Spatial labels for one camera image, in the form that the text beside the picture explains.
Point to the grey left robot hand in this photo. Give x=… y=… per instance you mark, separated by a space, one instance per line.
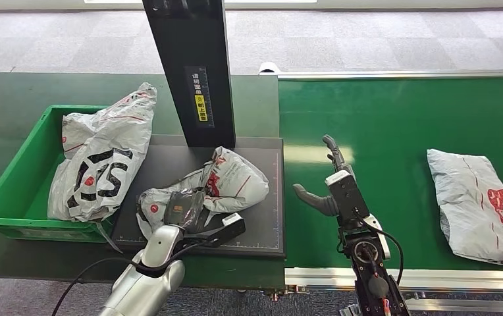
x=184 y=209

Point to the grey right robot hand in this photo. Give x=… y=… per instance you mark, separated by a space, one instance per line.
x=321 y=204

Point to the grey package with red print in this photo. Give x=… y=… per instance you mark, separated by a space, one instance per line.
x=234 y=183

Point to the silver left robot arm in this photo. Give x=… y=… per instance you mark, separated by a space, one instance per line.
x=147 y=279

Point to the white package with black print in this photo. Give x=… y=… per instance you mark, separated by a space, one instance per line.
x=103 y=148

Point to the green conveyor belt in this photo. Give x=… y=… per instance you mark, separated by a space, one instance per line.
x=386 y=117

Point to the pale grey package red print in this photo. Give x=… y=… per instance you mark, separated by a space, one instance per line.
x=474 y=205

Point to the black scanner platform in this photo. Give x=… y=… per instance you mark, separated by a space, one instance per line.
x=256 y=226

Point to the black scanner column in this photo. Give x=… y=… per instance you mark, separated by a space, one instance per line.
x=190 y=52

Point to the green plastic crate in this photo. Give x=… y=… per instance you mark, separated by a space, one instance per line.
x=16 y=192

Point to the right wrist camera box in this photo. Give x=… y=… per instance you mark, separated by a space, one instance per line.
x=347 y=198

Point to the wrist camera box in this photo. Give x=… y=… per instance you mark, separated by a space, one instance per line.
x=347 y=198
x=225 y=229

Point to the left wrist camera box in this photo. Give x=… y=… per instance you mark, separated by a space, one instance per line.
x=225 y=229

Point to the aluminium conveyor frame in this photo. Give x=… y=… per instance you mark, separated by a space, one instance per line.
x=452 y=279

